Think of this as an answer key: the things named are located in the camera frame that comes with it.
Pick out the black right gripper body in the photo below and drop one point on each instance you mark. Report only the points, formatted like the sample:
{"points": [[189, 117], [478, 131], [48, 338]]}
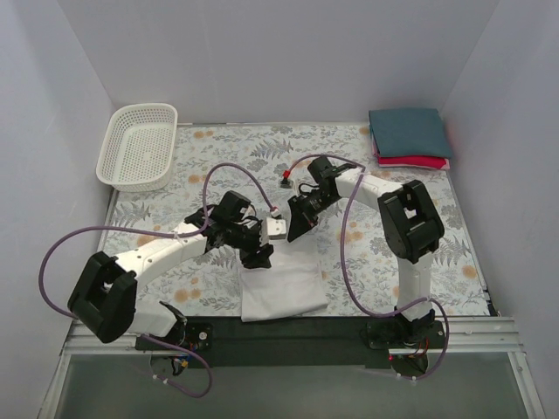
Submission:
{"points": [[306, 214]]}

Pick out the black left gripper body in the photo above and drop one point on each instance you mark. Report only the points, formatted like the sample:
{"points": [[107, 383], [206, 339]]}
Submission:
{"points": [[252, 244]]}

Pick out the white t shirt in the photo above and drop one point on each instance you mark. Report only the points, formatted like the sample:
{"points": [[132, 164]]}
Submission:
{"points": [[291, 286]]}

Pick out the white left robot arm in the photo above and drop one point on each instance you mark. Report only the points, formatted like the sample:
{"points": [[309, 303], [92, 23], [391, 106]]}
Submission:
{"points": [[105, 296]]}

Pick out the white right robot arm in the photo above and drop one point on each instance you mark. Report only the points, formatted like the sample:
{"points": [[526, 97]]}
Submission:
{"points": [[412, 229]]}

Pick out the floral patterned table mat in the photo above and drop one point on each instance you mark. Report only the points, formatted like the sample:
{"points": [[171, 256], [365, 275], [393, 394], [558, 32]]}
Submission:
{"points": [[358, 270]]}

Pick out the folded teal t shirt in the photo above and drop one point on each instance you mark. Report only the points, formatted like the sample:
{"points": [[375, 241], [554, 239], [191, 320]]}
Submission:
{"points": [[406, 131]]}

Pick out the folded red t shirt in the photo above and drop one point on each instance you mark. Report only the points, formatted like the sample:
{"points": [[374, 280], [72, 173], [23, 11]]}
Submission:
{"points": [[410, 162]]}

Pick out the white plastic basket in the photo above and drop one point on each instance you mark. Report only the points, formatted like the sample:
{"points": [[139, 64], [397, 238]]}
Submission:
{"points": [[138, 148]]}

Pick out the folded pink t shirt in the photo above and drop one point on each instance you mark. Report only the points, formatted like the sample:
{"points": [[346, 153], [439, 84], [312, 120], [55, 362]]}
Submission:
{"points": [[447, 164]]}

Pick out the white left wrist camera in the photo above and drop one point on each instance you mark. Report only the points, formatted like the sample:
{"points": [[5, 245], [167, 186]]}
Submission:
{"points": [[274, 227]]}

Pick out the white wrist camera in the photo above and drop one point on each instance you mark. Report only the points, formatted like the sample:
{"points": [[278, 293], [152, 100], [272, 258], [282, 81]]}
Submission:
{"points": [[274, 227], [286, 182]]}

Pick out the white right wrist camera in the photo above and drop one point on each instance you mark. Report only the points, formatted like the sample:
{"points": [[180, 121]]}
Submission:
{"points": [[286, 182]]}

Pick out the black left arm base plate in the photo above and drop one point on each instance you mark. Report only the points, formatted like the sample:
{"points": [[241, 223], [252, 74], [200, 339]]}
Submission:
{"points": [[196, 336]]}

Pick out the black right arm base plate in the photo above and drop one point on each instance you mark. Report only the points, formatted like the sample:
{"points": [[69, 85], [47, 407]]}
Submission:
{"points": [[399, 333]]}

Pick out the aluminium frame rail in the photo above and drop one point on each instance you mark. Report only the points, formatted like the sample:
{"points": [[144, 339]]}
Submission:
{"points": [[300, 368]]}

